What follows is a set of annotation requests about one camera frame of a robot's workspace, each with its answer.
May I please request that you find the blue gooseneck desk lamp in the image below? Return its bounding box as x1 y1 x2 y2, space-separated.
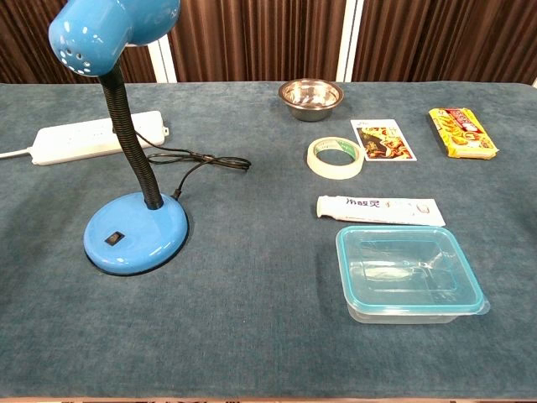
48 0 190 277

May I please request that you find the roll of clear tape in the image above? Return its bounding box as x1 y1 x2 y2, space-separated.
305 136 365 181

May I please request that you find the blue-grey table cloth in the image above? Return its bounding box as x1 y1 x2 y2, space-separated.
0 81 537 400

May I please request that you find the white toothpaste tube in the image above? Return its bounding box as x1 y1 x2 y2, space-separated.
315 195 446 228

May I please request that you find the stainless steel bowl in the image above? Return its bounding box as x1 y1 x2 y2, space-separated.
278 78 345 123

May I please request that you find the white picture card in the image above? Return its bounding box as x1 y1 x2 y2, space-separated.
350 118 419 162

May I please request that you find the clear plastic container teal lid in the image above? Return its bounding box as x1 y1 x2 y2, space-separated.
335 224 491 325

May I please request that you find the brown pleated curtain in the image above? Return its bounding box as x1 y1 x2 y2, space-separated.
0 0 537 86

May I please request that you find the white power strip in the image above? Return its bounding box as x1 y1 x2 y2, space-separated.
28 110 169 167

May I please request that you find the yellow snack packet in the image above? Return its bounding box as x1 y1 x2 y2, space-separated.
427 107 499 160

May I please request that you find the black lamp power cord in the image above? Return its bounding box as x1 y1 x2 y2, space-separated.
112 127 253 200

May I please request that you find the white vertical post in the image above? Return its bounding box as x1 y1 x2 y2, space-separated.
335 0 365 83
146 35 178 84

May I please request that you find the white power strip cable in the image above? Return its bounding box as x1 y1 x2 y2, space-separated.
0 146 34 160

